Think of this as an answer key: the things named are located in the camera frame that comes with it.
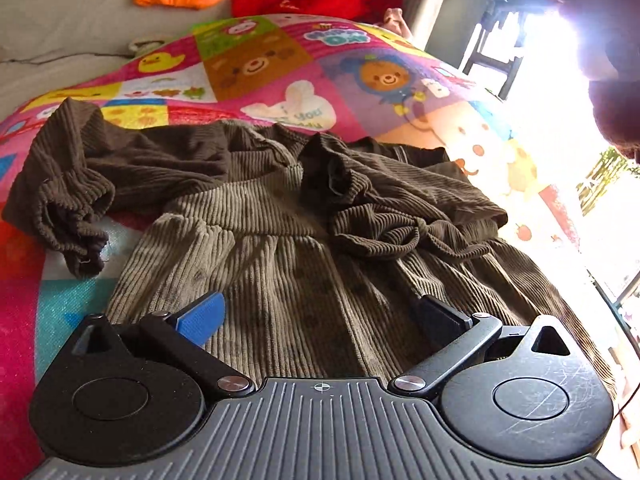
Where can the pink small plush toy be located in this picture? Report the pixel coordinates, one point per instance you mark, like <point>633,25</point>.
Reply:
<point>393,21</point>

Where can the brown corduroy dotted dress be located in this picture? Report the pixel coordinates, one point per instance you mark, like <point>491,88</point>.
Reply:
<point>321,248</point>

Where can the colourful cartoon play mat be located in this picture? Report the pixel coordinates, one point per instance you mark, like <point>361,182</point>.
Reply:
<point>305,73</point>

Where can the beige covered sofa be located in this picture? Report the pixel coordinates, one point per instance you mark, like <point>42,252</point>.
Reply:
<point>52,44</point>

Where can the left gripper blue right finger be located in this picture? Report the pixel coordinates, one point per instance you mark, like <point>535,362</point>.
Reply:
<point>440,323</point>

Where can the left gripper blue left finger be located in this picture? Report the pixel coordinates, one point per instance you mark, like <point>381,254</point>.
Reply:
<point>198,321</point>

